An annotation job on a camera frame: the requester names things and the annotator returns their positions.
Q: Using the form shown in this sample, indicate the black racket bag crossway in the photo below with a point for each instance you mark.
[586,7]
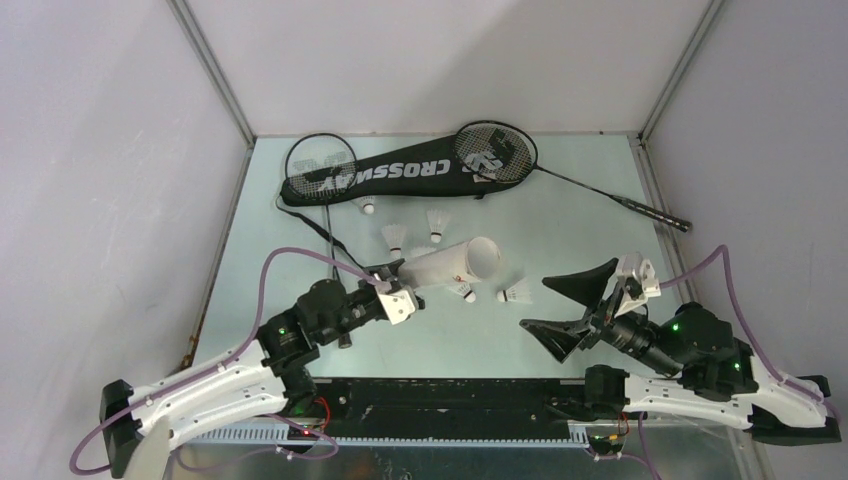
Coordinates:
[426,169]

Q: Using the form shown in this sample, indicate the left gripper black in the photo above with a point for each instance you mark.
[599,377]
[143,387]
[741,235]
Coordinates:
[385,270]

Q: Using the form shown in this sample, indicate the left badminton racket black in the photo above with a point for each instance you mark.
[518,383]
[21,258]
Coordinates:
[318,167]

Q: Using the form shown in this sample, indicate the shuttlecock left middle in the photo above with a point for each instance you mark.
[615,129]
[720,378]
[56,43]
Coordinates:
[394,236]

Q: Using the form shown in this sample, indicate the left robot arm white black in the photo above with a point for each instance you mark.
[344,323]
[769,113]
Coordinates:
[267,375]

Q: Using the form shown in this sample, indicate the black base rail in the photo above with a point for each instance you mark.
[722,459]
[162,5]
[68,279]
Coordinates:
[458,409]

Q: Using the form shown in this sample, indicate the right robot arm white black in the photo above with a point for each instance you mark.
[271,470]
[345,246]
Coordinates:
[702,370]

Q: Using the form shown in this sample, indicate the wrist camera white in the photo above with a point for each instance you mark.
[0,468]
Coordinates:
[399,305]
[636,278]

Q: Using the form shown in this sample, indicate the shuttlecock right middle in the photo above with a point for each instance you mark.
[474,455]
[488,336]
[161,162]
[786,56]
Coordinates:
[438,221]

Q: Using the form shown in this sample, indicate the white shuttlecock tube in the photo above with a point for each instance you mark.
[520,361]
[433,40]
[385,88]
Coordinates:
[472,261]

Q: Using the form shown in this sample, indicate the shuttlecock under tube mouth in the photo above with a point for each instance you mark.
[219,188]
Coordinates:
[464,290]

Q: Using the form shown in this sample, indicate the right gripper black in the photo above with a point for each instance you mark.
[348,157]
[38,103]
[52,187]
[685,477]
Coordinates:
[583,288]

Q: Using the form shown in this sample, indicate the shuttlecock near bag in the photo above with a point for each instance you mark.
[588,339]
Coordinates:
[366,204]

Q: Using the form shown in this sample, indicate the badminton racket black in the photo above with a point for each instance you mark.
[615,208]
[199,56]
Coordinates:
[318,167]
[503,154]

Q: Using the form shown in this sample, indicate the shuttlecock white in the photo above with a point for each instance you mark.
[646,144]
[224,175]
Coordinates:
[519,292]

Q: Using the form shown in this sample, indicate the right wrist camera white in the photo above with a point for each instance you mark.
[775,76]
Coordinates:
[636,278]

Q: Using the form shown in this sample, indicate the right badminton racket black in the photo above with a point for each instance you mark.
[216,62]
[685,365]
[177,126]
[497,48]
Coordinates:
[503,154]

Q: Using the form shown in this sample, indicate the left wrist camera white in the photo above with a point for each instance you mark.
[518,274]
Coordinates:
[399,305]

